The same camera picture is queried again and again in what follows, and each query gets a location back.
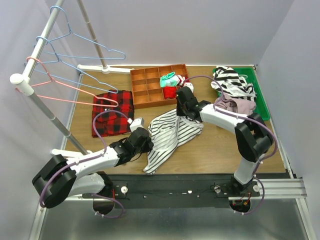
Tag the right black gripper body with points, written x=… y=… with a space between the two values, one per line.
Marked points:
x=181 y=110

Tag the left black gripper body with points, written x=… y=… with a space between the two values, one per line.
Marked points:
x=149 y=144

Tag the thin striped tank top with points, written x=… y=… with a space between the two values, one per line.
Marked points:
x=169 y=131

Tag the blue wire hanger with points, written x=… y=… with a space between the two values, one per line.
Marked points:
x=103 y=52
x=75 y=75

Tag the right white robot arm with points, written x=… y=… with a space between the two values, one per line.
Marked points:
x=253 y=138

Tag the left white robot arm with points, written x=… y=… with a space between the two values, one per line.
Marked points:
x=55 y=181

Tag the red cloth left compartment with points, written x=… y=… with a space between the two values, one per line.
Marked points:
x=169 y=92

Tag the red white striped sock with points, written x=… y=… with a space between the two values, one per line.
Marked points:
x=182 y=80

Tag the mint white sock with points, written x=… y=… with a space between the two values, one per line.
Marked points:
x=169 y=80

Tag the red black plaid shirt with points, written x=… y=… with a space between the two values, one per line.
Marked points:
x=113 y=121

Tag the brown compartment tray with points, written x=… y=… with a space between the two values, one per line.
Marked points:
x=146 y=89

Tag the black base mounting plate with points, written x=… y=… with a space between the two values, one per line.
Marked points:
x=168 y=191

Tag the bold striped garment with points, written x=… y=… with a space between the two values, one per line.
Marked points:
x=233 y=84

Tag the mauve garment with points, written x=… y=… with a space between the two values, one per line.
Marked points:
x=236 y=105

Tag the green plastic bin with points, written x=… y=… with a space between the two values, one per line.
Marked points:
x=261 y=106

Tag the white metal clothes rack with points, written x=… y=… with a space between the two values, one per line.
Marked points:
x=103 y=68

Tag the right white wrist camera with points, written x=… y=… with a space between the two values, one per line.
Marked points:
x=189 y=85

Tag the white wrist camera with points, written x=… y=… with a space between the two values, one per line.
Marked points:
x=189 y=85
x=136 y=123

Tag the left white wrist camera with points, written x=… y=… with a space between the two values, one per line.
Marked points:
x=136 y=123

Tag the pink wire hanger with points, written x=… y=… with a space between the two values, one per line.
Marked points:
x=62 y=95

